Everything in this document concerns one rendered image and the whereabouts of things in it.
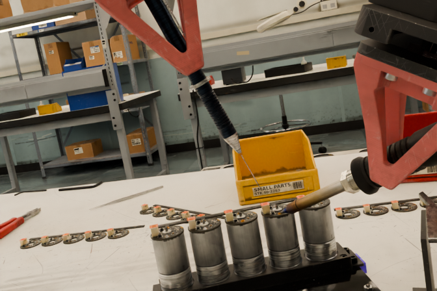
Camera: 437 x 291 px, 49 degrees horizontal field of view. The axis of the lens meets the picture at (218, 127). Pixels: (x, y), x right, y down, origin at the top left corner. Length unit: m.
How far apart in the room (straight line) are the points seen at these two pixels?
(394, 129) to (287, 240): 0.12
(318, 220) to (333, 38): 2.22
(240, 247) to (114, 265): 0.17
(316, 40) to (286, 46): 0.16
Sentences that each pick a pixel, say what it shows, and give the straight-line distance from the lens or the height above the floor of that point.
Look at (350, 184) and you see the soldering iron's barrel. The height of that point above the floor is 0.84.
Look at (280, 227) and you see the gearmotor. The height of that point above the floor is 0.80.
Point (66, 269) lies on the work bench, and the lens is 0.52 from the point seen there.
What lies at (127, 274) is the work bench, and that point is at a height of 0.75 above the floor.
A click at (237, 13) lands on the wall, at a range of 4.77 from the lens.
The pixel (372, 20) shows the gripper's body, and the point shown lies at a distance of 0.24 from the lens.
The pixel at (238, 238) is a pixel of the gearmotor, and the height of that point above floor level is 0.80.
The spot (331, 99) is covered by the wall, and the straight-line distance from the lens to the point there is 4.72.
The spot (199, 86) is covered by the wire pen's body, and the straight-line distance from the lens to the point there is 0.33.
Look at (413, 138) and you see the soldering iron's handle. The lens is 0.29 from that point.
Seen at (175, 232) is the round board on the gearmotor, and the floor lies 0.81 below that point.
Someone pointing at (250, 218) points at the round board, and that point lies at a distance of 0.36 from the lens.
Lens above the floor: 0.93
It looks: 9 degrees down
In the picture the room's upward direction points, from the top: 10 degrees counter-clockwise
